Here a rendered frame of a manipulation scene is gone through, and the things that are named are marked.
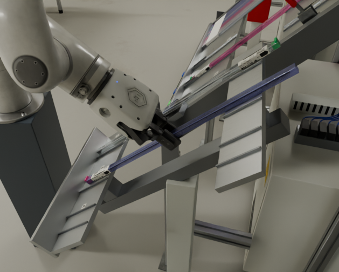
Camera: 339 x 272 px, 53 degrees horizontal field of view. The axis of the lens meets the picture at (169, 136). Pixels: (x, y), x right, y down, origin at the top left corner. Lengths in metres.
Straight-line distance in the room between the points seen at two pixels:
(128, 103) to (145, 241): 1.05
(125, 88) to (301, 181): 0.60
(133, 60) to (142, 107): 2.14
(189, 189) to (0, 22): 0.43
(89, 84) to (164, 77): 1.95
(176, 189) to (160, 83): 1.79
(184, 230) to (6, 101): 0.63
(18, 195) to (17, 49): 0.91
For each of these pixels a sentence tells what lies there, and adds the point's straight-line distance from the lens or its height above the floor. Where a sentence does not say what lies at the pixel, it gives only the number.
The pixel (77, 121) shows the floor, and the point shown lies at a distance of 2.17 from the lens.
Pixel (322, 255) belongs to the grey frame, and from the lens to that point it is 1.21.
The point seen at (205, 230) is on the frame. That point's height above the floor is 0.32.
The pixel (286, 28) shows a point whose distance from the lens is 0.84.
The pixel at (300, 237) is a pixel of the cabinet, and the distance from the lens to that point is 1.21.
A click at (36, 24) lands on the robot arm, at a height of 1.15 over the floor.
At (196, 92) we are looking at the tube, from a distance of 0.69.
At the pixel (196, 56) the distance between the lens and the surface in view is 1.25.
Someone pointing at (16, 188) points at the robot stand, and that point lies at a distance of 1.32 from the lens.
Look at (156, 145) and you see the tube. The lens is 0.64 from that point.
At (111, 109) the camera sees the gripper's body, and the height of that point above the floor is 1.00.
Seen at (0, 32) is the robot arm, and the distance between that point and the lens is 0.50.
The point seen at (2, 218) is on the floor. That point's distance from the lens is 1.79.
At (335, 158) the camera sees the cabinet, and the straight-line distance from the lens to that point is 1.11.
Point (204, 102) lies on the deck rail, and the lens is 0.86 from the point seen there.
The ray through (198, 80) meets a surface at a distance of 1.06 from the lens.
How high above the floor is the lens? 1.34
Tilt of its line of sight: 42 degrees down
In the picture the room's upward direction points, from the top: straight up
